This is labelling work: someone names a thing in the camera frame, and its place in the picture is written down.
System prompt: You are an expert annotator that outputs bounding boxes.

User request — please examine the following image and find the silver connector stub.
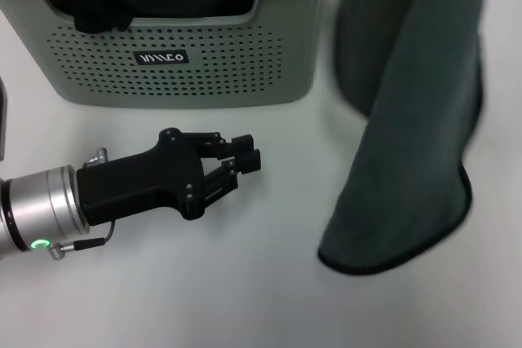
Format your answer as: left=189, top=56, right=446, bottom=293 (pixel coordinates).
left=82, top=147, right=109, bottom=170

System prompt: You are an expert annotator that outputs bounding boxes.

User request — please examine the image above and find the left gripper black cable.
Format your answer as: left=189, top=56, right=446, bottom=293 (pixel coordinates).
left=48, top=219, right=117, bottom=261

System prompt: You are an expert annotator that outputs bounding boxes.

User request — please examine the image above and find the dark green towel black trim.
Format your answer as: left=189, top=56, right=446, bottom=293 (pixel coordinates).
left=317, top=0, right=489, bottom=278

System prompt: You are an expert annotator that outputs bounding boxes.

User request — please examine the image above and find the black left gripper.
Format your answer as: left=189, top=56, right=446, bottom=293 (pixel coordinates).
left=75, top=127, right=263, bottom=227

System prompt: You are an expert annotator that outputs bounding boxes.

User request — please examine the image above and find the green perforated plastic storage box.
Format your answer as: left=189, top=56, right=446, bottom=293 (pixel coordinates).
left=0, top=0, right=339, bottom=110

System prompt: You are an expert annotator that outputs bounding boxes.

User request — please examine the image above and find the black brand label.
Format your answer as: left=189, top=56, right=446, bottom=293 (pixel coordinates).
left=133, top=50, right=189, bottom=67

